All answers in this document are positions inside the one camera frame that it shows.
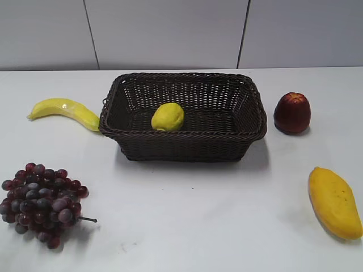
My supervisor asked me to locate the purple grape bunch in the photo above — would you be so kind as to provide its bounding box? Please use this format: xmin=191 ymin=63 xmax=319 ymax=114
xmin=1 ymin=163 xmax=97 ymax=249

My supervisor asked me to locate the yellow lemon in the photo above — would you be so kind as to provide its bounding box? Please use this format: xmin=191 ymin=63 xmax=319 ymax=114
xmin=151 ymin=103 xmax=184 ymax=131

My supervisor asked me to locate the yellow banana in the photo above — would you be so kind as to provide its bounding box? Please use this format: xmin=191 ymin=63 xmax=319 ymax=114
xmin=27 ymin=98 xmax=100 ymax=132

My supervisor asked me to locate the yellow mango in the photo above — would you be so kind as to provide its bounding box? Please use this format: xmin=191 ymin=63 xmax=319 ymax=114
xmin=309 ymin=167 xmax=362 ymax=240

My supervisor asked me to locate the dark woven wicker basket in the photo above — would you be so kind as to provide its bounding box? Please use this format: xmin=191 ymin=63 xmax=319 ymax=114
xmin=99 ymin=73 xmax=267 ymax=162

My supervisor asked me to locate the dark red apple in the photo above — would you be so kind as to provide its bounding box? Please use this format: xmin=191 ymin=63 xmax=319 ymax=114
xmin=273 ymin=92 xmax=311 ymax=134

